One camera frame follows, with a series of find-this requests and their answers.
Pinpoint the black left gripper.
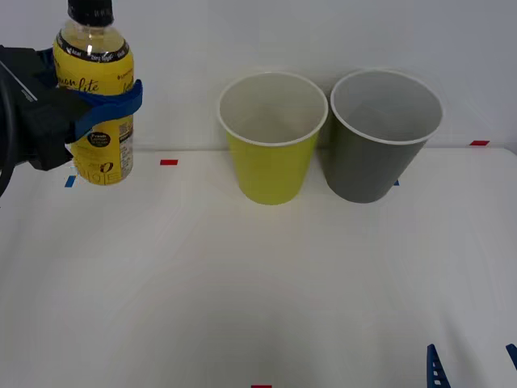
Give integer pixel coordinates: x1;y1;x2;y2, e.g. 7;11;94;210
0;45;144;171

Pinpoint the yellow bottle with black cap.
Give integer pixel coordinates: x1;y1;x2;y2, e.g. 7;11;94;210
53;0;136;187

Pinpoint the yellow-green plastic bin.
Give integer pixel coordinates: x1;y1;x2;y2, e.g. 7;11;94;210
218;72;329;206

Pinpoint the grey plastic bin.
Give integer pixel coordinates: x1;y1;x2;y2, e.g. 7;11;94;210
330;70;444;205

